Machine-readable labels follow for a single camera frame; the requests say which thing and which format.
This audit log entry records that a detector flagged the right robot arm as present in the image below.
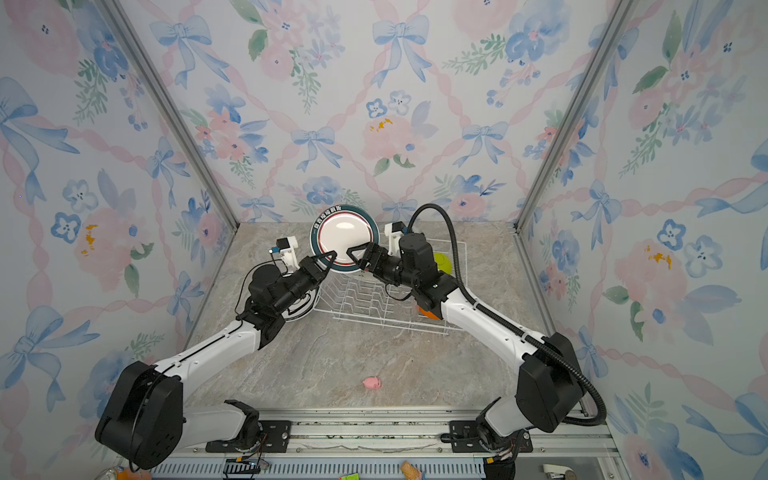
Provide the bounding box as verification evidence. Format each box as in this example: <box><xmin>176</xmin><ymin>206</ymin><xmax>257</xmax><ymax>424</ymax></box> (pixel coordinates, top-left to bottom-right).
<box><xmin>347</xmin><ymin>233</ymin><xmax>586</xmax><ymax>452</ymax></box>

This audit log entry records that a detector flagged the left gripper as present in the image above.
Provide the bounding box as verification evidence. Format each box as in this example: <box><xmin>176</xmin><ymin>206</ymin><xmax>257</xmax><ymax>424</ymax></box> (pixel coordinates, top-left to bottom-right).
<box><xmin>273</xmin><ymin>252</ymin><xmax>335</xmax><ymax>319</ymax></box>

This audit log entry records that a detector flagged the red green rimmed plate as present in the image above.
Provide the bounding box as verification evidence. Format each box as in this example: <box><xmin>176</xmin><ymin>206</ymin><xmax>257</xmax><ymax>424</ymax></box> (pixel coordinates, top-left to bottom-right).
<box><xmin>309</xmin><ymin>204</ymin><xmax>380</xmax><ymax>274</ymax></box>

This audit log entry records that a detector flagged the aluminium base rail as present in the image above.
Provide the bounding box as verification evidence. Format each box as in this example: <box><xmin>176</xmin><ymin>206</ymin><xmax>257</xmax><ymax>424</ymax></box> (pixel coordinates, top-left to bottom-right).
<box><xmin>150</xmin><ymin>407</ymin><xmax>629</xmax><ymax>479</ymax></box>

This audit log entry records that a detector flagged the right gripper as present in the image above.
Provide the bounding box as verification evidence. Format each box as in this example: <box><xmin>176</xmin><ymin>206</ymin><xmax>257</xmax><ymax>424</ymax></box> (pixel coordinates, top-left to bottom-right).
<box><xmin>347</xmin><ymin>245</ymin><xmax>420</xmax><ymax>295</ymax></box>

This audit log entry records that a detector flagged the lime green bowl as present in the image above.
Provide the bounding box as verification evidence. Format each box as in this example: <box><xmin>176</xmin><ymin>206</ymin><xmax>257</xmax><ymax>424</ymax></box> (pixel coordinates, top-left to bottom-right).
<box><xmin>433</xmin><ymin>252</ymin><xmax>454</xmax><ymax>275</ymax></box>

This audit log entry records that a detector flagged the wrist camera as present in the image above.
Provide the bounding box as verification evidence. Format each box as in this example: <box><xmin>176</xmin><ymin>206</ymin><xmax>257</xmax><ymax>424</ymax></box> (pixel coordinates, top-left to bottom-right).
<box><xmin>384</xmin><ymin>221</ymin><xmax>407</xmax><ymax>256</ymax></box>
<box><xmin>269</xmin><ymin>236</ymin><xmax>299</xmax><ymax>271</ymax></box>

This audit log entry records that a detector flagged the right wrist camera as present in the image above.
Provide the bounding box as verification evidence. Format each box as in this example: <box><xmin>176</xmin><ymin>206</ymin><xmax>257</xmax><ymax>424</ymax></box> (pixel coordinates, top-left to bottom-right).
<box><xmin>384</xmin><ymin>221</ymin><xmax>407</xmax><ymax>256</ymax></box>

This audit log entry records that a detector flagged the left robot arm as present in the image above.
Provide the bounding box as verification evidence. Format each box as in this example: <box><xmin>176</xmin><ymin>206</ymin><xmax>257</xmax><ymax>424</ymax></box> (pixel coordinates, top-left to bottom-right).
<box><xmin>94</xmin><ymin>251</ymin><xmax>336</xmax><ymax>470</ymax></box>

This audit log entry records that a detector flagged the small pink object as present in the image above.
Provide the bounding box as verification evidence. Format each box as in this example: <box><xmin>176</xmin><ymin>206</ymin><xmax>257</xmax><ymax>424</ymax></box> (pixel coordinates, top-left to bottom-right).
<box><xmin>363</xmin><ymin>376</ymin><xmax>382</xmax><ymax>390</ymax></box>

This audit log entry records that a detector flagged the right aluminium corner post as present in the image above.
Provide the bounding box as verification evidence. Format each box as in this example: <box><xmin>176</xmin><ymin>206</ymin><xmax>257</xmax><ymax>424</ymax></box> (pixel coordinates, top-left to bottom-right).
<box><xmin>514</xmin><ymin>0</ymin><xmax>635</xmax><ymax>234</ymax></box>

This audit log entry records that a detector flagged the orange bowl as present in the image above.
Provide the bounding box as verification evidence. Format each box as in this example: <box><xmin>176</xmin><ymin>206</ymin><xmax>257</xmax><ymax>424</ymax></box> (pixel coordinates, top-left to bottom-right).
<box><xmin>418</xmin><ymin>306</ymin><xmax>441</xmax><ymax>320</ymax></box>

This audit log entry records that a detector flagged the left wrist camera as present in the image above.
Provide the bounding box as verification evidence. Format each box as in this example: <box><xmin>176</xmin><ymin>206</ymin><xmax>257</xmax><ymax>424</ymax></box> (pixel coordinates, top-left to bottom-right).
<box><xmin>269</xmin><ymin>236</ymin><xmax>299</xmax><ymax>271</ymax></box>

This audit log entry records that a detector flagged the white wire dish rack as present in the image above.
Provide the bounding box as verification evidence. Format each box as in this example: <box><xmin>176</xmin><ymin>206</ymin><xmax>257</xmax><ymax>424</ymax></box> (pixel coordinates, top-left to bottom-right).
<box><xmin>318</xmin><ymin>270</ymin><xmax>459</xmax><ymax>335</ymax></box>

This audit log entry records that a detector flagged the aluminium corner post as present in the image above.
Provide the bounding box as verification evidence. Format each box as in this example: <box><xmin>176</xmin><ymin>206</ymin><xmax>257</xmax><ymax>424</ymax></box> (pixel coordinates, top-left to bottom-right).
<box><xmin>514</xmin><ymin>0</ymin><xmax>635</xmax><ymax>234</ymax></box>
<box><xmin>96</xmin><ymin>0</ymin><xmax>239</xmax><ymax>230</ymax></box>

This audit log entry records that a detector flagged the black corrugated cable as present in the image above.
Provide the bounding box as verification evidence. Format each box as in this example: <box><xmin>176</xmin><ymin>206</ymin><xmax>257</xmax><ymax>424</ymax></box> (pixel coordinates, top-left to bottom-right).
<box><xmin>406</xmin><ymin>202</ymin><xmax>608</xmax><ymax>428</ymax></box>

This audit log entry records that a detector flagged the left aluminium corner post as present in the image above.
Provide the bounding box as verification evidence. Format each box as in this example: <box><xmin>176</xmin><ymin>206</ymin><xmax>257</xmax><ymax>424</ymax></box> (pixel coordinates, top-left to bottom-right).
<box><xmin>96</xmin><ymin>0</ymin><xmax>239</xmax><ymax>230</ymax></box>

